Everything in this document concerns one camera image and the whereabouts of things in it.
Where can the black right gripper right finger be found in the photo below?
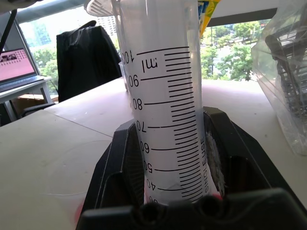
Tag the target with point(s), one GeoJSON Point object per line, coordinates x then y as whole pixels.
{"type": "Point", "coordinates": [242, 148]}

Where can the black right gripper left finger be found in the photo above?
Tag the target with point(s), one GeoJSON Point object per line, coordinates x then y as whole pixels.
{"type": "Point", "coordinates": [124, 153]}

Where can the large clear plastic syringe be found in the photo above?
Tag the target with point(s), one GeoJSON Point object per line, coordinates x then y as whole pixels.
{"type": "Point", "coordinates": [165, 100]}

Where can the clear plastic bag with rack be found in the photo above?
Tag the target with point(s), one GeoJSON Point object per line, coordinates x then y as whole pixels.
{"type": "Point", "coordinates": [283, 76]}

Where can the black jacket on chair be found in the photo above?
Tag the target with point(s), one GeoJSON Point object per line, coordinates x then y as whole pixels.
{"type": "Point", "coordinates": [86, 62]}

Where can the brown cardboard box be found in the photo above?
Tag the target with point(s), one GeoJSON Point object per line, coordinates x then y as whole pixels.
{"type": "Point", "coordinates": [31, 101]}

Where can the white side desk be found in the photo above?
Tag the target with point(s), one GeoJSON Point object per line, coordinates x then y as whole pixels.
{"type": "Point", "coordinates": [24, 92]}

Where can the open laptop with pink screen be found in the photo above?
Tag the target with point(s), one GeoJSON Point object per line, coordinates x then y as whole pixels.
{"type": "Point", "coordinates": [18, 69]}

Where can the yellow printed package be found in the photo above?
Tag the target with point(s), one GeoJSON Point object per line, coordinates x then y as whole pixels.
{"type": "Point", "coordinates": [206, 14]}

